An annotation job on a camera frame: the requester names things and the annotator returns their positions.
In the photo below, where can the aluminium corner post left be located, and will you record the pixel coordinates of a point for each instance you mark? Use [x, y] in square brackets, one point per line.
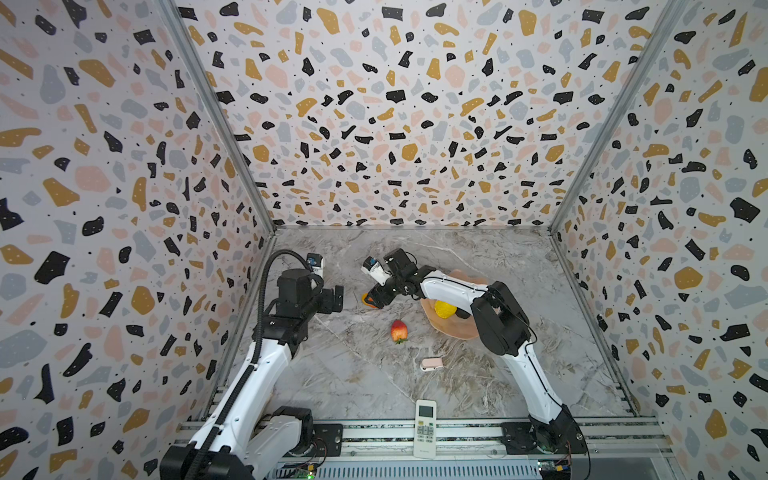
[187, 52]

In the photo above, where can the aluminium corner post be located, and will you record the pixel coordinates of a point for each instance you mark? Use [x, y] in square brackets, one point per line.
[663, 28]
[187, 52]

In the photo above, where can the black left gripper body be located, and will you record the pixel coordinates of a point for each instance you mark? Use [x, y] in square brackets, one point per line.
[325, 303]

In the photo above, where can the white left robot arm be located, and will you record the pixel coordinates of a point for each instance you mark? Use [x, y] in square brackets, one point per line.
[239, 440]

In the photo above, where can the red orange fake mango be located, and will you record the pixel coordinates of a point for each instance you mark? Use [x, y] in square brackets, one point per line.
[368, 300]

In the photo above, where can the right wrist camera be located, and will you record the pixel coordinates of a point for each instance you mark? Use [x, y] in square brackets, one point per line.
[374, 269]

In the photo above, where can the red yellow fake peach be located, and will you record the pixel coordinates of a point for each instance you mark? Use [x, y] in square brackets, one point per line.
[399, 332]

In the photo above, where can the white slotted cable duct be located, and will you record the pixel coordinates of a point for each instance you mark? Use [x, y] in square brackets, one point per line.
[470, 469]

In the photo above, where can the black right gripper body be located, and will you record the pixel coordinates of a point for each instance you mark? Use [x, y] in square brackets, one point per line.
[382, 293]

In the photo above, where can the pink scalloped fruit bowl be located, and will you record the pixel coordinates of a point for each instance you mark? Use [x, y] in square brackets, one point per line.
[456, 324]

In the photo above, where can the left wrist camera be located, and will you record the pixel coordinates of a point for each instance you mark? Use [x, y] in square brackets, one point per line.
[316, 263]

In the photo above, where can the white remote control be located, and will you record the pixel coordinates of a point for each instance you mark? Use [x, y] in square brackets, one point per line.
[424, 441]

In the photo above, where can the small pink case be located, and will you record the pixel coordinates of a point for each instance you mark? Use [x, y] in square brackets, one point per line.
[431, 364]

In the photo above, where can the aluminium corner post right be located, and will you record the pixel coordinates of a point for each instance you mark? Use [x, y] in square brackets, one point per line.
[663, 28]

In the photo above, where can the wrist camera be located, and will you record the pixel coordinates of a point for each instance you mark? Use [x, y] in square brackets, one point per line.
[316, 263]
[374, 269]

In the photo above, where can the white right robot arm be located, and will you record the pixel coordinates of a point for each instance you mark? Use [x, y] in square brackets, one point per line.
[503, 328]

